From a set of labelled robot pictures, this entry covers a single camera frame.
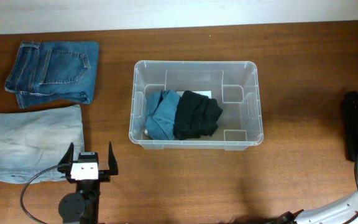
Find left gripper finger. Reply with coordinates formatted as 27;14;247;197
58;142;74;165
108;141;119;175

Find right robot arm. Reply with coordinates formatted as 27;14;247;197
271;192;358;224

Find white label in bin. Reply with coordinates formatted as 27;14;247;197
177;91;211;98

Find dark blue folded jeans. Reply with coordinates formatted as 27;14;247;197
4;41;99;109

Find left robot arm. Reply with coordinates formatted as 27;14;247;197
58;144;119;223

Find clear plastic storage bin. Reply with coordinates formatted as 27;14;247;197
129;60;264;151

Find light blue jeans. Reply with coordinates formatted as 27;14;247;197
0;105;85;184

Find black garment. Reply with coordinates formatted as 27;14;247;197
173;90;223;141

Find teal blue shirt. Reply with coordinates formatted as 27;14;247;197
145;90;180;140

